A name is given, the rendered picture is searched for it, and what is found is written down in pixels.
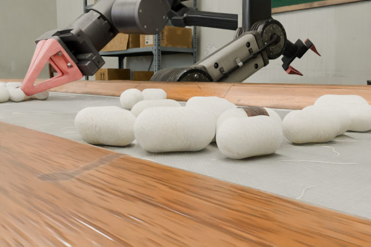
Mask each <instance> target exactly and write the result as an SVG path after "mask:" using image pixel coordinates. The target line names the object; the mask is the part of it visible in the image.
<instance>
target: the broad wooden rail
mask: <svg viewBox="0 0 371 247"><path fill-rule="evenodd" d="M23 81H24V79H10V78H0V82H5V83H8V82H20V83H23ZM128 89H138V90H139V91H140V92H142V91H143V90H145V89H162V90H164V91H165V92H166V95H167V98H166V99H171V100H175V101H182V102H187V101H188V100H189V99H190V98H192V97H195V96H203V97H209V96H216V97H218V98H223V99H226V100H227V101H229V102H231V103H233V104H234V105H236V106H249V107H252V106H261V107H265V108H271V109H286V110H302V109H303V108H305V107H307V106H311V105H314V103H315V101H316V100H317V99H318V98H319V97H321V96H323V95H358V96H361V97H362V98H364V99H365V100H366V101H367V102H368V104H369V105H370V106H371V85H344V84H284V83H223V82H163V81H131V80H76V81H73V82H70V83H67V84H64V85H60V86H58V87H54V88H51V89H48V92H57V93H72V94H87V95H101V96H115V97H120V96H121V94H122V93H123V92H124V91H126V90H128Z"/></svg>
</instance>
